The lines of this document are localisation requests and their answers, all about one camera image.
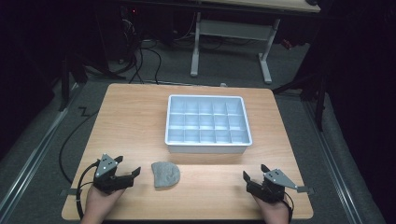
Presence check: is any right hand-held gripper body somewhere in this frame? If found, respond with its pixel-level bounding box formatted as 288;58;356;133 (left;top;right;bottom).
246;168;299;204

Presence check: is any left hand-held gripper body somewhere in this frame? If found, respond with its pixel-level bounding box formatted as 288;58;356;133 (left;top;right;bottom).
92;153;135;196

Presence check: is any person's right hand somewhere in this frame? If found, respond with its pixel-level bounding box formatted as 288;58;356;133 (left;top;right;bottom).
252;193;290;224

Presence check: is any person's left hand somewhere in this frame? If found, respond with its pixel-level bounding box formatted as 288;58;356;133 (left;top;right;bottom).
79;184;126;224

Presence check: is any gray folded cloth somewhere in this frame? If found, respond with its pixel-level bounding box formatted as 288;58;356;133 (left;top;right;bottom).
150;161;181;189

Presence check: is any white divided storage box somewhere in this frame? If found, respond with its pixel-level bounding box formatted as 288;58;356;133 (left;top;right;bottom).
163;94;253;154

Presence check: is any black metal stand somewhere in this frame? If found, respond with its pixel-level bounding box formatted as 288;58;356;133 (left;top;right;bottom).
272;69;330;133
58;52;90;112

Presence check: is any dark computer tower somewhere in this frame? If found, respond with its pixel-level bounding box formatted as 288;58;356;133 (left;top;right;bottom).
119;5;143;62

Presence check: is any desk with white legs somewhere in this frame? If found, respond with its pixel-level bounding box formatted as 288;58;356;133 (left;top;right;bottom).
190;0;321;85

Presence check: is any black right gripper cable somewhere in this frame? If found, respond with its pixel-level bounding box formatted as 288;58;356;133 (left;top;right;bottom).
281;190;295;224

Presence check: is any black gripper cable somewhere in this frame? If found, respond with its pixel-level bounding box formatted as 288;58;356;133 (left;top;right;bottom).
75;161;101;220
281;190;295;224

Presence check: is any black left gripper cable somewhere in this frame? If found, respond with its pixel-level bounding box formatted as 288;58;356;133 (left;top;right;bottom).
75;161;101;220

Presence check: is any black floor cable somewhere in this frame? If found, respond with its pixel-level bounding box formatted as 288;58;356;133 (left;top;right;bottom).
58;106;100;185

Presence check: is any metal floor rail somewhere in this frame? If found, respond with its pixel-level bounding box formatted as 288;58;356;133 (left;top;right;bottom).
0;106;69;220
302;98;364;224

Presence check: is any bundle of black cables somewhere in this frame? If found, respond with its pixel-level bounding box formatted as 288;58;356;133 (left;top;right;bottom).
122;18;163;86

